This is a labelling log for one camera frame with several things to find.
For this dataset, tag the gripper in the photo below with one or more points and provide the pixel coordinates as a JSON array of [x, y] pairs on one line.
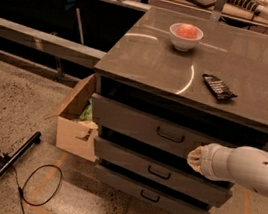
[[207, 159]]

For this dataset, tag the grey top drawer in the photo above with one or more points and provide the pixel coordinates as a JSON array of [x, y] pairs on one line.
[[155, 131]]

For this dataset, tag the grey drawer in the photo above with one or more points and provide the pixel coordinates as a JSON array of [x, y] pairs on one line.
[[155, 131], [146, 193], [165, 175]]

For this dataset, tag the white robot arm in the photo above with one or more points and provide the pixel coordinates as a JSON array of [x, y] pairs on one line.
[[246, 166]]

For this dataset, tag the grey middle drawer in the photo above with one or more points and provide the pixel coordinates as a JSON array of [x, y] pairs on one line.
[[165, 175]]

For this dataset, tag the grey bottom drawer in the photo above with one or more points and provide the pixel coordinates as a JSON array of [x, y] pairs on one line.
[[146, 193]]

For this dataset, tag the grey drawer cabinet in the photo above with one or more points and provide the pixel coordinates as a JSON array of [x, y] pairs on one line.
[[145, 71]]

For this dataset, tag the black snack packet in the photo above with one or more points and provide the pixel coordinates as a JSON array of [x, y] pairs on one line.
[[218, 88]]

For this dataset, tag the white ceramic bowl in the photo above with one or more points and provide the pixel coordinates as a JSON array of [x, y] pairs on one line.
[[184, 44]]

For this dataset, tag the green plastic bag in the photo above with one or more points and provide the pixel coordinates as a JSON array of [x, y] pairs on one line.
[[86, 115]]

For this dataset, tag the brown cardboard box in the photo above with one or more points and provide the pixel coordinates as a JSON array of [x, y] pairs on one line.
[[73, 134]]

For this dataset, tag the red apple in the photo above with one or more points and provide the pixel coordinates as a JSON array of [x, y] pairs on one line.
[[187, 31]]

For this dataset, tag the black white power strip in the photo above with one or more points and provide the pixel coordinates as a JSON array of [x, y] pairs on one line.
[[258, 7]]

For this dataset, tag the black stand leg bar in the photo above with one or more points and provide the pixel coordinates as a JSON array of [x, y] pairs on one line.
[[34, 139]]

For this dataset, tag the grey metal rail beam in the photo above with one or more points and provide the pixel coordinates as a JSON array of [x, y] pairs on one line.
[[50, 44]]

